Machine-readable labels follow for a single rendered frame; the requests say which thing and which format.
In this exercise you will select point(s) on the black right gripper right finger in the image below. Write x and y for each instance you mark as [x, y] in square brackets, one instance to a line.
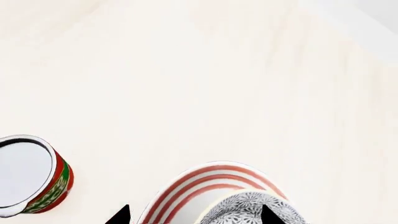
[270, 215]

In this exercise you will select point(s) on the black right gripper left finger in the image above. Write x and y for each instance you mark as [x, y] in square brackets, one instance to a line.
[120, 217]

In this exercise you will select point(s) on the black white patterned bowl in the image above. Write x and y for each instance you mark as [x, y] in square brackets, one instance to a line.
[239, 207]

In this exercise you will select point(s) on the white plate with red stripes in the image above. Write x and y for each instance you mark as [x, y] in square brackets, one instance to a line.
[192, 184]

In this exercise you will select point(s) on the red and green food can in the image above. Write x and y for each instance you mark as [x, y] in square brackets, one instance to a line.
[34, 177]

